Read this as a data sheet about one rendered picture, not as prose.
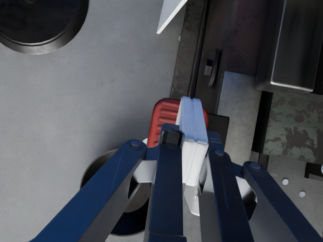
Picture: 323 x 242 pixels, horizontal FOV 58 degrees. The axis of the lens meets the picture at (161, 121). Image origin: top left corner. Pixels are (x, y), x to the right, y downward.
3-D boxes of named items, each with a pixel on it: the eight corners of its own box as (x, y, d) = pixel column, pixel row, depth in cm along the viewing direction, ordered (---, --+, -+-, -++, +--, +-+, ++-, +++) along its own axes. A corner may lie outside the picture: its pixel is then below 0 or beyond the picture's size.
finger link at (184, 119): (183, 185, 17) (171, 183, 17) (182, 131, 23) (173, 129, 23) (195, 141, 16) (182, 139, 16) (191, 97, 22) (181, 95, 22)
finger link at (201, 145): (195, 141, 16) (209, 144, 16) (191, 97, 22) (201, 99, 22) (183, 185, 17) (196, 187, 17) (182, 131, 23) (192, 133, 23)
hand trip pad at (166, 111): (191, 161, 38) (200, 170, 30) (145, 153, 38) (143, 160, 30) (201, 108, 38) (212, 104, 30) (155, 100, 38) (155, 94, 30)
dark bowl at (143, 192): (158, 235, 106) (159, 243, 99) (77, 221, 106) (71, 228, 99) (173, 154, 106) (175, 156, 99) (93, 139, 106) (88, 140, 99)
